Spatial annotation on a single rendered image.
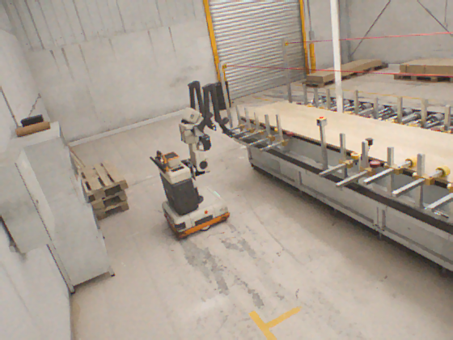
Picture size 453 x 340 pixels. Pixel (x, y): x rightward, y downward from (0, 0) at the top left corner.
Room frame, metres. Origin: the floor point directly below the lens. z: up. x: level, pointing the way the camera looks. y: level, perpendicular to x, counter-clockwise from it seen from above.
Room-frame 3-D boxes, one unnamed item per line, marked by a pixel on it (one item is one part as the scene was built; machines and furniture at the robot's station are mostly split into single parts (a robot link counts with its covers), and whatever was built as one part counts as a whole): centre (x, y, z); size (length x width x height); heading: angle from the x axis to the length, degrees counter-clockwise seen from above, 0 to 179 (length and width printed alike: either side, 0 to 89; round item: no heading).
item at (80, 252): (3.26, 1.76, 0.78); 0.90 x 0.45 x 1.55; 22
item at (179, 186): (3.68, 0.59, 0.59); 0.55 x 0.34 x 0.83; 22
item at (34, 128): (3.36, 1.81, 1.59); 0.30 x 0.08 x 0.08; 112
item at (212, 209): (3.71, 0.51, 0.16); 0.67 x 0.64 x 0.25; 112
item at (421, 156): (2.05, -1.31, 0.89); 0.04 x 0.04 x 0.48; 22
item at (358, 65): (10.52, -4.14, 0.23); 2.41 x 0.77 x 0.17; 113
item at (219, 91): (9.60, -0.20, 0.36); 0.59 x 0.58 x 0.73; 22
